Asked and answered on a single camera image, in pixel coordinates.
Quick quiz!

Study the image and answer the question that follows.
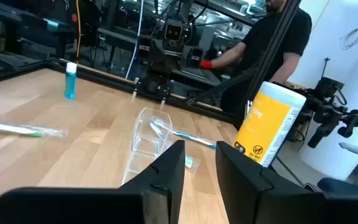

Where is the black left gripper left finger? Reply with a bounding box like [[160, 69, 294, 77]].
[[0, 139, 186, 224]]

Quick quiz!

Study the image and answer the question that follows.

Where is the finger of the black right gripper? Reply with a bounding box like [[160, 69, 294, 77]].
[[183, 46, 205, 68], [149, 39, 167, 65]]

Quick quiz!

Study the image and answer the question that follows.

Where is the black chair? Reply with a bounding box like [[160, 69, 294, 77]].
[[317, 177, 358, 200]]

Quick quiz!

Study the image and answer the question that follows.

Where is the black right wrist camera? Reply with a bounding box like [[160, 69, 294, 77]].
[[162, 19, 183, 42]]

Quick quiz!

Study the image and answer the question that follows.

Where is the person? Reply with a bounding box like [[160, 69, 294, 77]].
[[200, 0, 313, 116]]

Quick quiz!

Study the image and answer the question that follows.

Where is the blue mouthwash bottle white cap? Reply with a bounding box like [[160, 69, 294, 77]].
[[63, 62, 78, 100]]

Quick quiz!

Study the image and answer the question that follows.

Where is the white cable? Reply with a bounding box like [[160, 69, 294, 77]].
[[125, 0, 145, 80]]

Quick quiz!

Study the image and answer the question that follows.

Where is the blue toothbrush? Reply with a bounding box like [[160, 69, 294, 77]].
[[147, 119, 202, 174], [152, 118, 218, 150]]

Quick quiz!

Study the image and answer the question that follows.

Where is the clear acrylic organizer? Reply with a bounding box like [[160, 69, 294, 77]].
[[121, 107, 174, 187]]

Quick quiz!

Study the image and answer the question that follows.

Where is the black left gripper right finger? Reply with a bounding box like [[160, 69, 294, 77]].
[[215, 141, 358, 224]]

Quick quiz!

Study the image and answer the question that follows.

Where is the hanging yellow cable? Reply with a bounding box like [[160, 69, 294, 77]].
[[75, 0, 83, 62]]

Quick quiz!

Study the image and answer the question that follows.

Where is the black laptop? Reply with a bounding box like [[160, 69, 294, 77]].
[[178, 65, 223, 86]]

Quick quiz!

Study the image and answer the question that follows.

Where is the green toothbrush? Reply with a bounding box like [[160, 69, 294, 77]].
[[0, 120, 70, 139]]

